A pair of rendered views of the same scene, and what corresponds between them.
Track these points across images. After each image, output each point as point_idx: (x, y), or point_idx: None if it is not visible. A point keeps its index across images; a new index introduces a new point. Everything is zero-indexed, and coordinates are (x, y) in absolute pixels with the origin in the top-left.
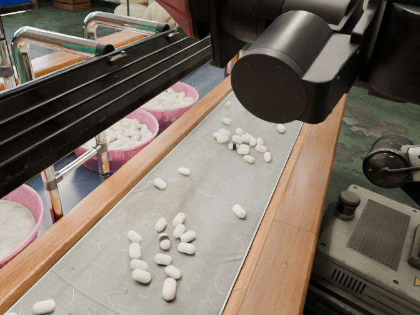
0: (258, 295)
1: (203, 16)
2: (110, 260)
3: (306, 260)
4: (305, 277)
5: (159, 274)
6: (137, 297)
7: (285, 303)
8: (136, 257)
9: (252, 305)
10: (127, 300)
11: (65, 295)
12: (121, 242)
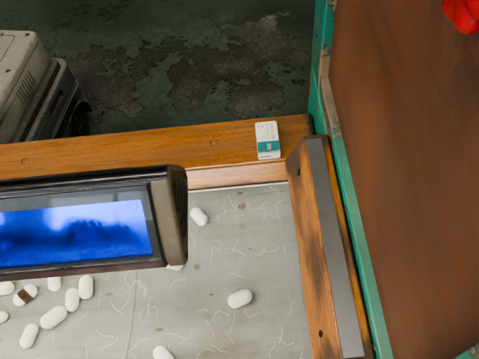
0: (70, 169)
1: None
2: (75, 342)
3: (11, 146)
4: (34, 142)
5: (74, 276)
6: (111, 279)
7: (70, 148)
8: (62, 307)
9: (83, 170)
10: (117, 285)
11: (140, 352)
12: (41, 350)
